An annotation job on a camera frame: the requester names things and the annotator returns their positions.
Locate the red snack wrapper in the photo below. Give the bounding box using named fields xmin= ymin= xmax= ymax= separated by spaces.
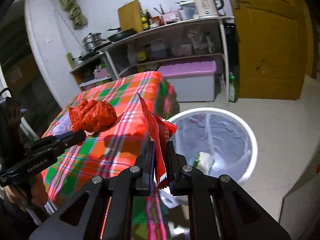
xmin=138 ymin=94 xmax=177 ymax=190

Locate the red plastic bag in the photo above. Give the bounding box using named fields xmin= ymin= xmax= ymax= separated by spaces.
xmin=69 ymin=99 xmax=124 ymax=133

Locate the white foam fruit net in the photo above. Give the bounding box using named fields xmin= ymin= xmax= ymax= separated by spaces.
xmin=52 ymin=114 xmax=72 ymax=136

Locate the green white trash in bin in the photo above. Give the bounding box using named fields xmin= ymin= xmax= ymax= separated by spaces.
xmin=193 ymin=152 xmax=214 ymax=175

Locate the white round trash bin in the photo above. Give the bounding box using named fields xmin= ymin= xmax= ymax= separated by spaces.
xmin=159 ymin=107 xmax=259 ymax=209

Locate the grey trash bin liner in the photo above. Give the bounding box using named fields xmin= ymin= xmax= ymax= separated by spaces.
xmin=171 ymin=113 xmax=253 ymax=181

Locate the white metal kitchen shelf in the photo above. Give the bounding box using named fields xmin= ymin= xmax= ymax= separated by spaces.
xmin=70 ymin=16 xmax=234 ymax=99

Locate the person's left hand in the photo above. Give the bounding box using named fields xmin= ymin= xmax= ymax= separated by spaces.
xmin=3 ymin=173 xmax=48 ymax=211

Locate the plaid orange green tablecloth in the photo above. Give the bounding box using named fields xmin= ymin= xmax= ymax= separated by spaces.
xmin=31 ymin=72 xmax=178 ymax=239

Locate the white power strip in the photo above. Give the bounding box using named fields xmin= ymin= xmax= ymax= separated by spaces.
xmin=66 ymin=53 xmax=78 ymax=69

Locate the pink plastic basket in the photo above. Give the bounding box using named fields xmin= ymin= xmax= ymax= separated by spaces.
xmin=93 ymin=68 xmax=110 ymax=79

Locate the purple lidded storage box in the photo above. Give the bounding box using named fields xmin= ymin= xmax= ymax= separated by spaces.
xmin=158 ymin=60 xmax=216 ymax=102

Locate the green glass bottle on floor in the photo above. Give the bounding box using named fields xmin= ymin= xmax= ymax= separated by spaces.
xmin=229 ymin=72 xmax=239 ymax=103

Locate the black induction cooktop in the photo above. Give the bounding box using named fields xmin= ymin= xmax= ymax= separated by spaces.
xmin=72 ymin=41 xmax=112 ymax=61

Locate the stainless steel steamer pot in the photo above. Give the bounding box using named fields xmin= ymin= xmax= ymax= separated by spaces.
xmin=82 ymin=33 xmax=107 ymax=52

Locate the black frying pan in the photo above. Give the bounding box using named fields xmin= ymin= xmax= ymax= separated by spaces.
xmin=107 ymin=27 xmax=137 ymax=42

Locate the green label sauce bottle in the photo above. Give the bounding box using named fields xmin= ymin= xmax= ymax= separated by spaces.
xmin=140 ymin=11 xmax=150 ymax=31

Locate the red lidded jar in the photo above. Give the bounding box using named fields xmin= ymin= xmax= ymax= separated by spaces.
xmin=150 ymin=16 xmax=162 ymax=29

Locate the pink utensil holder box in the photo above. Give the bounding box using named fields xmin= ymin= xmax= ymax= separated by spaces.
xmin=162 ymin=9 xmax=182 ymax=25

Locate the wooden cutting board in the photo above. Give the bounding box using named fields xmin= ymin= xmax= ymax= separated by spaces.
xmin=118 ymin=0 xmax=143 ymax=33

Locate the dark sauce bottle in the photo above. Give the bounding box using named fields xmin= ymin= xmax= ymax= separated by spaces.
xmin=145 ymin=9 xmax=152 ymax=29

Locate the clear plastic container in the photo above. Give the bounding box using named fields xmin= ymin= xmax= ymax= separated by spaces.
xmin=178 ymin=0 xmax=198 ymax=20

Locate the olive green hanging cloth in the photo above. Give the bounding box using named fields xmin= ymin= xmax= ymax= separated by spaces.
xmin=59 ymin=0 xmax=87 ymax=29

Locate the white electric kettle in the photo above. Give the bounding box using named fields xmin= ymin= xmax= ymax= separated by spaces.
xmin=194 ymin=0 xmax=224 ymax=18

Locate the yellow wooden door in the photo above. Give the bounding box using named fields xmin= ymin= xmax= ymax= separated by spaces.
xmin=229 ymin=0 xmax=313 ymax=100

